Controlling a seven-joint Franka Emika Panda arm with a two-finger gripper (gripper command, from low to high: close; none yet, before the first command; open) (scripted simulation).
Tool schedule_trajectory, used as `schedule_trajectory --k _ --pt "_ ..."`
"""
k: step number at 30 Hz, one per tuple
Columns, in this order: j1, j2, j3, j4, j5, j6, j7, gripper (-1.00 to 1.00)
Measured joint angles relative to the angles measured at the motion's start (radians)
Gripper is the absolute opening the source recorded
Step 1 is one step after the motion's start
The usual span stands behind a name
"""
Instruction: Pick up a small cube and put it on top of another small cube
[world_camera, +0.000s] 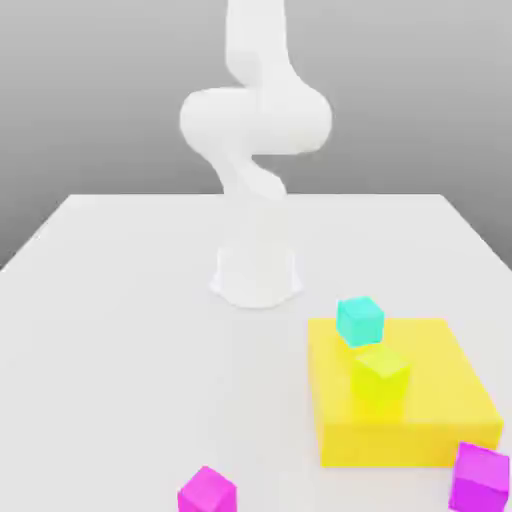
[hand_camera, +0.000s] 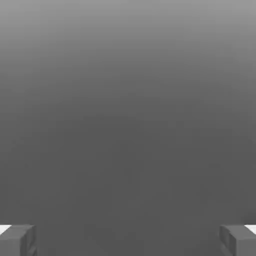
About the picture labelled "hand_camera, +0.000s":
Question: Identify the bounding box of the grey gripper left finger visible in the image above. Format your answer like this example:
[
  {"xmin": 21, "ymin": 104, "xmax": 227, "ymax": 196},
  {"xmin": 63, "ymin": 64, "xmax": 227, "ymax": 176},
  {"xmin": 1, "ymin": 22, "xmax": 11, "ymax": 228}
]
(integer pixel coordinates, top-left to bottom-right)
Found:
[{"xmin": 0, "ymin": 224, "xmax": 38, "ymax": 256}]

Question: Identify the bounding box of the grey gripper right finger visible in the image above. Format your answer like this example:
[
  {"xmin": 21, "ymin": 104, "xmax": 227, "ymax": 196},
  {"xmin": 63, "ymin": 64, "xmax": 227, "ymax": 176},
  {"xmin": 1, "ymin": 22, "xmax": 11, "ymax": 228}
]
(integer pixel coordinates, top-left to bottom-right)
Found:
[{"xmin": 218, "ymin": 224, "xmax": 256, "ymax": 256}]

